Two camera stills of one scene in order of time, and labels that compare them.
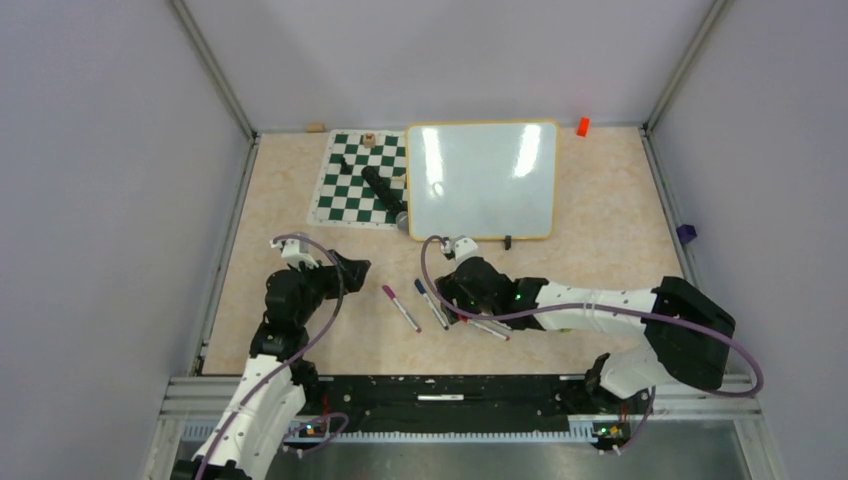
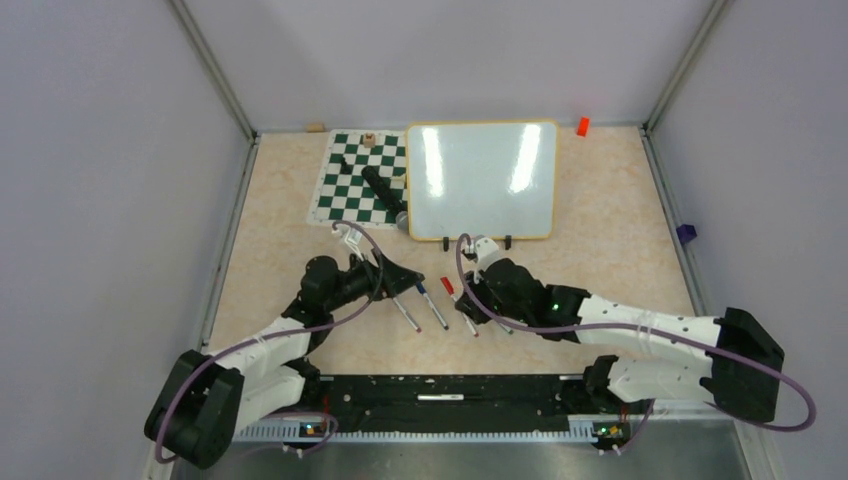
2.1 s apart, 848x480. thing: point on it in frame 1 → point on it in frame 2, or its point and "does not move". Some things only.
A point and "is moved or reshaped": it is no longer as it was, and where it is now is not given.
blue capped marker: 426,296 does not move
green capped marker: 484,329 is moved or reshaped
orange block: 583,126 does not move
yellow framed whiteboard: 486,179 does not move
